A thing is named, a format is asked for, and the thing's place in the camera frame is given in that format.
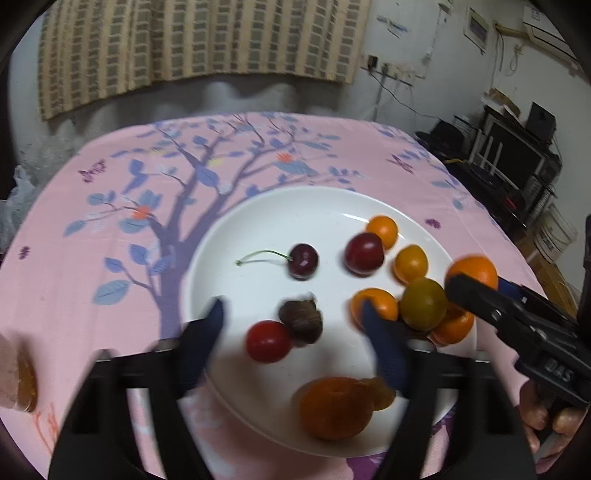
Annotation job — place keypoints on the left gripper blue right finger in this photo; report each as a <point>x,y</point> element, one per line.
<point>389,344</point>

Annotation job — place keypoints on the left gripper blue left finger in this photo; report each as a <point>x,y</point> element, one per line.
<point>196,344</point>

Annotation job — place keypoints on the green orange round fruit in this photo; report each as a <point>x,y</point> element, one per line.
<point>424,304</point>

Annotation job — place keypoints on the small yellow green fruit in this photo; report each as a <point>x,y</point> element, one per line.
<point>382,395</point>

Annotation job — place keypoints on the red cherry tomato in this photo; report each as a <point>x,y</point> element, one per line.
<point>268,342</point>

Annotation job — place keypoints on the orange yellow round fruit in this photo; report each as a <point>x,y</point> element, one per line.
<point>410,263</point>

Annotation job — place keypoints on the dark water chestnut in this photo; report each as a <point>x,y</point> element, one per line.
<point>302,318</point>

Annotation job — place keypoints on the dark purple small plum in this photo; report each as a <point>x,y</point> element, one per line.
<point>364,254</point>

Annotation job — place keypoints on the large orange mandarin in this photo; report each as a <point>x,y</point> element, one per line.
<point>478,267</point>

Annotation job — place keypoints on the small orange tomato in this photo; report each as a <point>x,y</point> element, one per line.
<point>386,228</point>

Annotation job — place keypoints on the dark cherry with stem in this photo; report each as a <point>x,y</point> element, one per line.
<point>302,260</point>

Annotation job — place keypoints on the orange round tomato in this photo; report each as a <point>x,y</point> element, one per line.
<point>383,302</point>

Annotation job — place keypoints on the person's right hand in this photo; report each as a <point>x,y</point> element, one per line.
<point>534,416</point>

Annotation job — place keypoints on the white oval plate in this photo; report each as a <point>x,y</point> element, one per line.
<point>264,396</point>

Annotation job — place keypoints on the white plastic bucket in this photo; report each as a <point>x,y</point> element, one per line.
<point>553,234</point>

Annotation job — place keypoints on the cream lidded drink cup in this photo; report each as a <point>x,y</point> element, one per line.
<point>18,383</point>

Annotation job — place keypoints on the black shelf with electronics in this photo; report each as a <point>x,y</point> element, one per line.
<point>505,165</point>

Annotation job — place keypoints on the beige checked curtain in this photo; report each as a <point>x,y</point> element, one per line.
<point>94,50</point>

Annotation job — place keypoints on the white air conditioner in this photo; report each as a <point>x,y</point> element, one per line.
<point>542,33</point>

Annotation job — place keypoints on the wall power strip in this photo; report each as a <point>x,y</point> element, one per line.
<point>383,71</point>

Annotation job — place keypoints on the white wall panel box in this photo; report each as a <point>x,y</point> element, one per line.
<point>476,29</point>

